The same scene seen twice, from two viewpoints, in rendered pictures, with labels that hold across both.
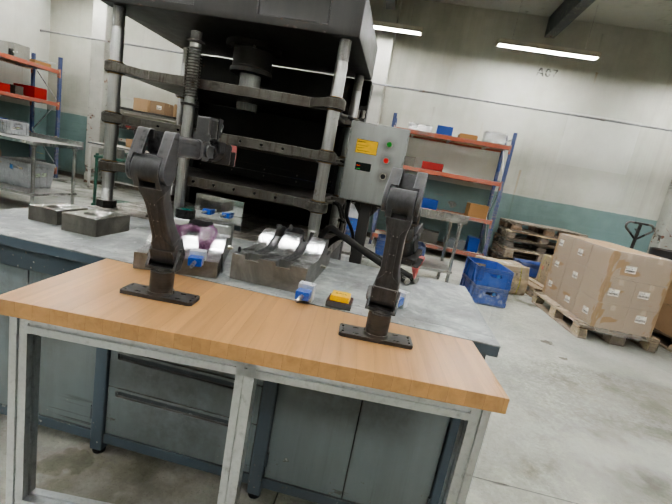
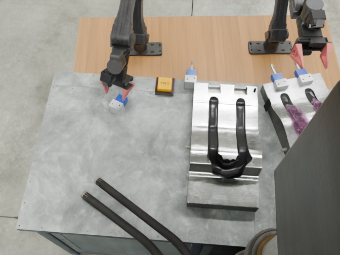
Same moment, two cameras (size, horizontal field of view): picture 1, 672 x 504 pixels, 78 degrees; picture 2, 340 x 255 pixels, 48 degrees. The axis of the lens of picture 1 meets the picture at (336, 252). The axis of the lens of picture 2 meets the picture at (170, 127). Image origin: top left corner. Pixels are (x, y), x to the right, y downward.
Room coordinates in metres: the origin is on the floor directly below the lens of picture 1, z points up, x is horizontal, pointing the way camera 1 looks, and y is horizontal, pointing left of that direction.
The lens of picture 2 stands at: (2.17, -0.06, 2.24)
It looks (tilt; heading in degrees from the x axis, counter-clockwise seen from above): 64 degrees down; 178
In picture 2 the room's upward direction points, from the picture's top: straight up
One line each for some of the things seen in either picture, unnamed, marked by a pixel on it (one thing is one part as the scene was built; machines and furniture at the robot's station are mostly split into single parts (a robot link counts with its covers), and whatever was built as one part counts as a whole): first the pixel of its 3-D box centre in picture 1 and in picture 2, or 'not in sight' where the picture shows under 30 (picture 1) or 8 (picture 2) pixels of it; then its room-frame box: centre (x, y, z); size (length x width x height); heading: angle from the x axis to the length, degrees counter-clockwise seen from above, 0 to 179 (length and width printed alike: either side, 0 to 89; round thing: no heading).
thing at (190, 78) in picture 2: (302, 295); (191, 73); (1.21, 0.08, 0.83); 0.13 x 0.05 x 0.05; 172
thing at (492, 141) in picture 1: (437, 190); not in sight; (7.48, -1.59, 1.14); 2.06 x 0.65 x 2.27; 83
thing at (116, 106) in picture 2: (394, 300); (122, 98); (1.33, -0.22, 0.83); 0.13 x 0.05 x 0.05; 150
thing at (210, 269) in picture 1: (191, 241); (313, 129); (1.52, 0.55, 0.86); 0.50 x 0.26 x 0.11; 10
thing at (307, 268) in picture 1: (288, 253); (224, 141); (1.57, 0.18, 0.87); 0.50 x 0.26 x 0.14; 173
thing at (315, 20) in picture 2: (214, 134); (313, 28); (1.34, 0.45, 1.26); 0.07 x 0.06 x 0.11; 88
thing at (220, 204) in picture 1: (236, 210); not in sight; (2.42, 0.63, 0.87); 0.50 x 0.27 x 0.17; 173
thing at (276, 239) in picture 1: (287, 241); (228, 132); (1.55, 0.19, 0.92); 0.35 x 0.16 x 0.09; 173
